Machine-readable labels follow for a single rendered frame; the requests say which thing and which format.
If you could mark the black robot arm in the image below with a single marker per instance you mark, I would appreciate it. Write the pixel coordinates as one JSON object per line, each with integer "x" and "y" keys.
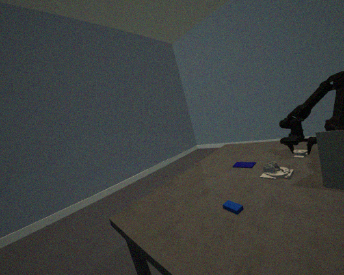
{"x": 335, "y": 123}

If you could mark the blue rectangular block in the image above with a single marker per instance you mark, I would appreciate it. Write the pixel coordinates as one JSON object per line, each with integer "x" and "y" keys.
{"x": 232, "y": 207}

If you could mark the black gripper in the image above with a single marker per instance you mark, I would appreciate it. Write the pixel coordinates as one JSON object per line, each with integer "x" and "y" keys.
{"x": 311, "y": 141}

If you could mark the blue flat plate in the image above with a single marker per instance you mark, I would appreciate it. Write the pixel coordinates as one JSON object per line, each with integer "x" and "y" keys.
{"x": 244, "y": 165}

